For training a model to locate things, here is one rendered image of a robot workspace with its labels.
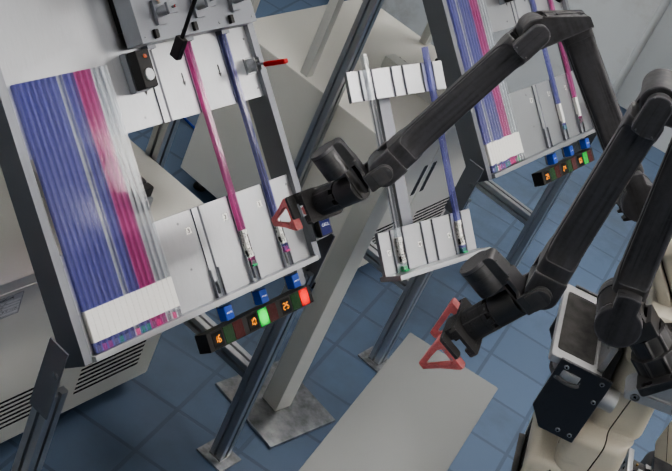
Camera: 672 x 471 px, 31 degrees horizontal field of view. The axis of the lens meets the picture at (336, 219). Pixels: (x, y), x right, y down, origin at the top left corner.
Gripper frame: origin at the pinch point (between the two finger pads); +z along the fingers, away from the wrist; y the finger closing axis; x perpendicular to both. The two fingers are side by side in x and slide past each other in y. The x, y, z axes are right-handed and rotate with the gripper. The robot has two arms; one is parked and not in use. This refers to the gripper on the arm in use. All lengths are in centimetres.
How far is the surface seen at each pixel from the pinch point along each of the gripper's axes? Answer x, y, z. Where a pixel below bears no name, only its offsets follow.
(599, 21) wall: -33, -289, 59
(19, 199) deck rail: -20, 49, 15
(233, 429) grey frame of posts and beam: 43, -22, 65
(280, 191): -6.3, -15.6, 14.3
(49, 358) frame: 8, 53, 19
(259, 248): 3.6, -4.3, 15.8
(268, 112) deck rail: -23.4, -18.9, 11.6
